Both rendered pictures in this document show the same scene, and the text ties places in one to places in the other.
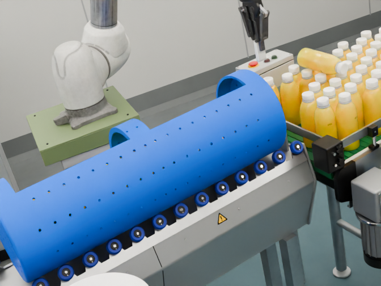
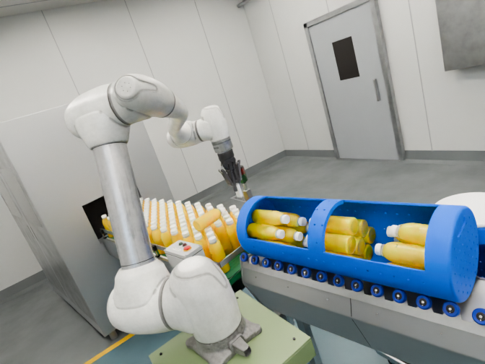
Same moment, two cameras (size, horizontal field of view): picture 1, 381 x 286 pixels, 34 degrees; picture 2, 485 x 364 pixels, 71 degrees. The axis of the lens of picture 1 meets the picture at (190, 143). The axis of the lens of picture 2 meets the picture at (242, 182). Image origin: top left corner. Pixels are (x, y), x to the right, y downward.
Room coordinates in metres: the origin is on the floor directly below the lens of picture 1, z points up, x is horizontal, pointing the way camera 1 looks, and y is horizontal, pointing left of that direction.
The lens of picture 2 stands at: (2.16, 1.24, 1.77)
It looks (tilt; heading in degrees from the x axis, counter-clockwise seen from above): 16 degrees down; 257
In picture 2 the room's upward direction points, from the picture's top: 19 degrees counter-clockwise
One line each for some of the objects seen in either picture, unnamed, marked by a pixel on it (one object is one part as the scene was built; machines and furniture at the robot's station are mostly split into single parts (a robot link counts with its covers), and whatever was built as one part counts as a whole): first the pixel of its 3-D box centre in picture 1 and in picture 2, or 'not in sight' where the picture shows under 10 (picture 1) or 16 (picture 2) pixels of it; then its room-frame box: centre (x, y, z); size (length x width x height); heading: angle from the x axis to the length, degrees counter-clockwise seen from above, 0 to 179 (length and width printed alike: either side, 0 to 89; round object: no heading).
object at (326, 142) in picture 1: (327, 155); not in sight; (1.67, -0.41, 0.95); 0.10 x 0.07 x 0.10; 26
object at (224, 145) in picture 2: not in sight; (222, 145); (1.83, -0.28, 1.51); 0.09 x 0.09 x 0.06
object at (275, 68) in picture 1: (266, 72); (185, 256); (2.18, -0.34, 1.05); 0.20 x 0.10 x 0.10; 116
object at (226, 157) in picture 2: (252, 1); (227, 159); (1.83, -0.28, 1.44); 0.08 x 0.07 x 0.09; 26
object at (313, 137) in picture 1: (293, 127); (247, 243); (1.86, -0.35, 0.96); 0.40 x 0.01 x 0.03; 26
